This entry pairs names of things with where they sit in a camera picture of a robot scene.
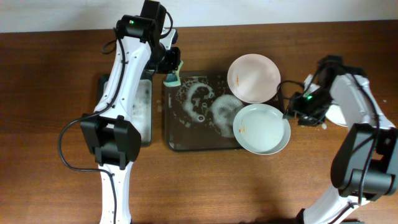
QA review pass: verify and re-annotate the green yellow sponge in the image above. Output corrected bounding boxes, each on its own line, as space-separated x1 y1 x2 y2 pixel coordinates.
164 60 183 88

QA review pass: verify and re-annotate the pale green plate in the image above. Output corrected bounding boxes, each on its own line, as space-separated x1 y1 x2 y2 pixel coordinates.
233 104 291 156

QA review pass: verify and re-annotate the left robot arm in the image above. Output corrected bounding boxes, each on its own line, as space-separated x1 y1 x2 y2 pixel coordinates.
80 12 181 223

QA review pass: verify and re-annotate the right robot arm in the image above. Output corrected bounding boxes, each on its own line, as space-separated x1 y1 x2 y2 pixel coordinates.
283 55 397 223

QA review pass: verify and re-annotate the black soapy water tray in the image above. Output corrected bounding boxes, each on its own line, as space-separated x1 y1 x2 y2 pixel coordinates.
98 71 153 147

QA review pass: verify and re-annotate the dark brown serving tray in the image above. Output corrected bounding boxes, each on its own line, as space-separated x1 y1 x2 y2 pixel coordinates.
164 71 248 152

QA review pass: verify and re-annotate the pink white plate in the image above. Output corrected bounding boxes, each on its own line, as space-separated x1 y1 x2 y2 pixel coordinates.
227 54 281 103

